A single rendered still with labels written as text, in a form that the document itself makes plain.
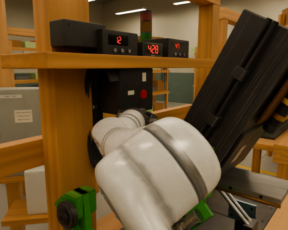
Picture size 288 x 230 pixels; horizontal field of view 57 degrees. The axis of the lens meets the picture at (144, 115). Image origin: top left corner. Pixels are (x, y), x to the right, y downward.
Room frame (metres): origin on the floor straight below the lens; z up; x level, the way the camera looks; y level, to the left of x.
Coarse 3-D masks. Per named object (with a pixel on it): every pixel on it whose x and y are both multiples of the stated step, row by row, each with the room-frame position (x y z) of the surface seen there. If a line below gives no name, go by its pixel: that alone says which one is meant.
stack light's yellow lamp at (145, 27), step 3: (144, 21) 1.15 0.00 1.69; (147, 21) 1.15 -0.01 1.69; (150, 21) 1.16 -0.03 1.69; (141, 24) 1.16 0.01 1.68; (144, 24) 1.15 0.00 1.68; (147, 24) 1.15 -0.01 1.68; (150, 24) 1.16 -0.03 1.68; (141, 27) 1.16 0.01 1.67; (144, 27) 1.15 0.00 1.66; (147, 27) 1.15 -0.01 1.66; (150, 27) 1.16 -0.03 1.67; (141, 30) 1.16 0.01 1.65; (144, 30) 1.15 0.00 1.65; (147, 30) 1.15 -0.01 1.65; (150, 30) 1.16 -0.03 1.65
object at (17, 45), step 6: (12, 42) 7.31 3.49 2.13; (18, 42) 7.43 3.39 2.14; (24, 42) 7.57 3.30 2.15; (30, 42) 7.66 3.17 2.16; (12, 48) 7.18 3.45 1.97; (18, 48) 7.30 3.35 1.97; (24, 48) 7.43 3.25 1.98; (30, 48) 7.56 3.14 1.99; (18, 78) 7.35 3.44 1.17; (24, 78) 7.48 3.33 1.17; (30, 78) 7.90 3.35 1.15; (36, 78) 7.74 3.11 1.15
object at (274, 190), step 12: (228, 180) 0.84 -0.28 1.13; (240, 180) 0.84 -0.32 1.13; (252, 180) 0.84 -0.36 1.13; (264, 180) 0.84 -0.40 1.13; (276, 180) 0.84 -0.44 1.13; (228, 192) 0.80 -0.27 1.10; (240, 192) 0.78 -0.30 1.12; (252, 192) 0.76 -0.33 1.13; (264, 192) 0.75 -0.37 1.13; (276, 192) 0.75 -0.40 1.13; (276, 204) 0.71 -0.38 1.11
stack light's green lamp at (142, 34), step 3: (141, 33) 1.16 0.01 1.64; (144, 33) 1.15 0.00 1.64; (147, 33) 1.15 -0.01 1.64; (150, 33) 1.16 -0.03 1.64; (141, 36) 1.16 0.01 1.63; (144, 36) 1.15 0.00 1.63; (147, 36) 1.15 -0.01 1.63; (150, 36) 1.16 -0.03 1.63; (141, 39) 1.16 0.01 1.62; (144, 39) 1.15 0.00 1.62; (147, 39) 1.15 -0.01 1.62
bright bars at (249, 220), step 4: (220, 192) 0.83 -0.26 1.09; (224, 196) 0.82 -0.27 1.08; (228, 196) 0.84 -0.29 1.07; (232, 196) 0.84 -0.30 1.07; (228, 200) 0.82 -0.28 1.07; (232, 200) 0.83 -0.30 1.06; (232, 204) 0.81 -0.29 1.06; (236, 204) 0.82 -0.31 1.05; (236, 208) 0.80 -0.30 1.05; (240, 208) 0.82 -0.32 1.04; (236, 212) 0.80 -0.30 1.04; (244, 212) 0.81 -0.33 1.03; (240, 216) 0.79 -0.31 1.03; (248, 216) 0.80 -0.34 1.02; (244, 220) 0.78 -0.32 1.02; (248, 220) 0.80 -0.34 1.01; (252, 220) 0.80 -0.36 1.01; (256, 220) 0.80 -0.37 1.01; (244, 224) 0.77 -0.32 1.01; (248, 224) 0.77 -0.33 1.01; (252, 224) 0.77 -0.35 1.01; (256, 224) 0.79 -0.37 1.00; (244, 228) 0.77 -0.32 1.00; (248, 228) 0.76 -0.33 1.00; (252, 228) 0.75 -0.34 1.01; (256, 228) 0.79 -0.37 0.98
